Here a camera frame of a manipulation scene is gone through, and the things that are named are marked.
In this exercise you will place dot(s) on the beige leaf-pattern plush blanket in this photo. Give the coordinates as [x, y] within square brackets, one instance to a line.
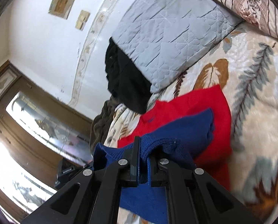
[245, 65]

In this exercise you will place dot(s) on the dark brown fuzzy blanket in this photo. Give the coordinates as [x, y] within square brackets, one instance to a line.
[101, 123]

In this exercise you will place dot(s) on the small wall switch plate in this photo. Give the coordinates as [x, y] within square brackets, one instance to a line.
[82, 19]

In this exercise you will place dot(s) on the large framed wall picture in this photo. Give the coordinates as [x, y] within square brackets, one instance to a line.
[61, 8]

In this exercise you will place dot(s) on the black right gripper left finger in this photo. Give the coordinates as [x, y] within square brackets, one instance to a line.
[91, 196]

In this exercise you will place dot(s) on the blue knitted garment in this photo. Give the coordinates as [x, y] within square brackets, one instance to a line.
[171, 141]

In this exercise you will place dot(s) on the black garment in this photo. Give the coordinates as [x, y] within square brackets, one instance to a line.
[125, 82]

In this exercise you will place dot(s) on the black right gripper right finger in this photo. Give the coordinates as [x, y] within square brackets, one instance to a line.
[193, 196]

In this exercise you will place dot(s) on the brown wooden mirrored wardrobe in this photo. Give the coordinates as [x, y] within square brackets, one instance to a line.
[37, 132]

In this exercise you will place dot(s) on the grey quilted pillow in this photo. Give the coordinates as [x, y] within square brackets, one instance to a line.
[163, 38]

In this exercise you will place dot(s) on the red knitted garment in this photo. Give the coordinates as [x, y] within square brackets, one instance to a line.
[214, 159]

